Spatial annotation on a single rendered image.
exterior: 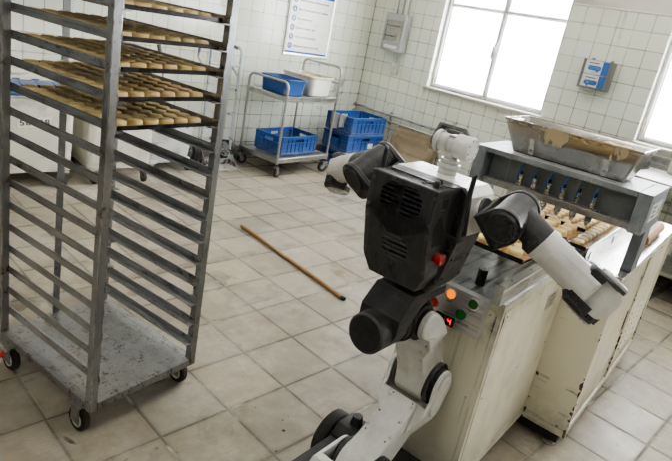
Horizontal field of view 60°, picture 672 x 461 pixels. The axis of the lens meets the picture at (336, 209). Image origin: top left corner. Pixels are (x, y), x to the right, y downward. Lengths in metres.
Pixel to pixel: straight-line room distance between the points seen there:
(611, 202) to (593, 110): 3.38
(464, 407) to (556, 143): 1.12
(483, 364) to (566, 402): 0.80
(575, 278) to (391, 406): 0.79
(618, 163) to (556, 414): 1.08
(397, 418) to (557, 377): 0.94
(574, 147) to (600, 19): 3.52
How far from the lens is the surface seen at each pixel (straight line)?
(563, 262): 1.47
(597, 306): 1.53
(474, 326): 1.91
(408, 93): 6.91
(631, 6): 5.86
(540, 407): 2.77
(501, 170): 2.65
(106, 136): 1.86
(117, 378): 2.43
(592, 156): 2.49
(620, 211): 2.52
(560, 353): 2.65
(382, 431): 1.95
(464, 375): 2.03
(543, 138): 2.53
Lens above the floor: 1.57
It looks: 18 degrees down
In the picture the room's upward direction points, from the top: 11 degrees clockwise
